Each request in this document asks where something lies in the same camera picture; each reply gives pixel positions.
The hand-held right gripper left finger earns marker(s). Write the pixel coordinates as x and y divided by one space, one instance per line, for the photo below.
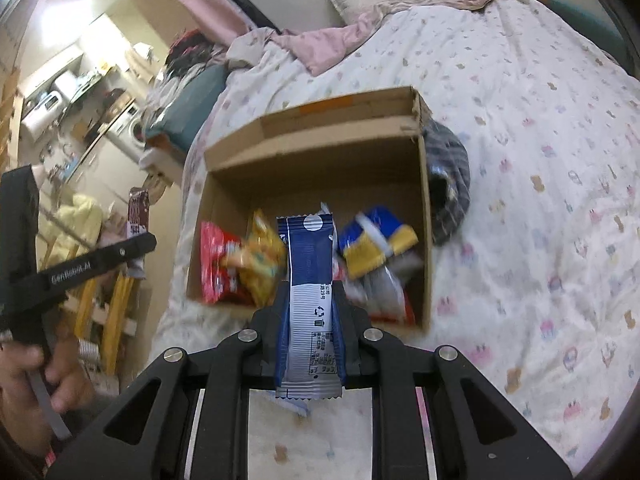
280 325

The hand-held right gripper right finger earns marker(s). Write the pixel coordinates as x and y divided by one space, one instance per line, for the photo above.
345 330

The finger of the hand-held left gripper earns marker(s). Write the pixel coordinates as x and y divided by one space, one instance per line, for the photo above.
95 265

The navy white long snack packet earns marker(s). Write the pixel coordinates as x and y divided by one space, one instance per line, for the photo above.
310 300

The small white red packet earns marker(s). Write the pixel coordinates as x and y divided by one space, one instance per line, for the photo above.
385 295

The brown chocolate bar packet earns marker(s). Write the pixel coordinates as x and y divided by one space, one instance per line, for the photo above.
139 212

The orange snack packet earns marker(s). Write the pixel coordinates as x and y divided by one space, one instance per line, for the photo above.
257 255

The red snack packet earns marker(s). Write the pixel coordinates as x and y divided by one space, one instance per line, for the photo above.
217 265

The yellow snack packet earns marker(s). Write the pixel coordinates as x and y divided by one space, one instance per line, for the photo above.
382 250

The cardboard box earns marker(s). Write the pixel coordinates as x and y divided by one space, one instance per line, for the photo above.
320 170

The person's left hand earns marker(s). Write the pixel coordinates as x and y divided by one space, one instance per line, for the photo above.
22 400

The pale yellow cloth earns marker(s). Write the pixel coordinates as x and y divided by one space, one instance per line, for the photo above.
77 225

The yellow wooden chair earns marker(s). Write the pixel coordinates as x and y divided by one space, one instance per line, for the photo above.
107 310

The white washing machine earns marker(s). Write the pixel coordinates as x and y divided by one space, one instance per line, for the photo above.
127 132

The dark striped cloth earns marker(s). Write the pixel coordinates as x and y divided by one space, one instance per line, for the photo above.
447 185

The teal folded cloth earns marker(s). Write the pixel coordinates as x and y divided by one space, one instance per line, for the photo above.
192 105

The pile of clothes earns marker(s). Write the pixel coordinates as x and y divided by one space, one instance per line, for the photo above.
190 55

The pink blanket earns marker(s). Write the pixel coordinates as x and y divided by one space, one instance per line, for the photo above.
340 40

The teal bed cushion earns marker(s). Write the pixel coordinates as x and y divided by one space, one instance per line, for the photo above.
575 15

